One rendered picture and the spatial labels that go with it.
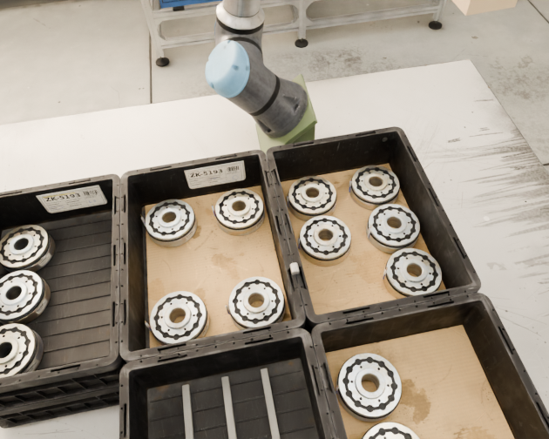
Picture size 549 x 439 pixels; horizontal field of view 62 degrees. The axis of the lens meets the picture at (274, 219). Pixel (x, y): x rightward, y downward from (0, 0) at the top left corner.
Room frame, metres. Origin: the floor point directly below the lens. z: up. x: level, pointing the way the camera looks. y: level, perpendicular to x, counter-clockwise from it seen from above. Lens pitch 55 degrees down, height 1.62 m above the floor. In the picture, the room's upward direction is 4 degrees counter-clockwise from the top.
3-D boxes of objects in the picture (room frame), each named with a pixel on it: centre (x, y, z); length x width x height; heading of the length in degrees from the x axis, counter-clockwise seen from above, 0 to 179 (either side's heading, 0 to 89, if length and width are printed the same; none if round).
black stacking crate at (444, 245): (0.49, -0.16, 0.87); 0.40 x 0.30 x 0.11; 8
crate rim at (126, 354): (0.45, 0.13, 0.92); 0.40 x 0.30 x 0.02; 8
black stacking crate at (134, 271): (0.45, 0.13, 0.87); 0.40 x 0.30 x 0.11; 8
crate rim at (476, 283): (0.49, -0.16, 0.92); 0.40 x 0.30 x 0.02; 8
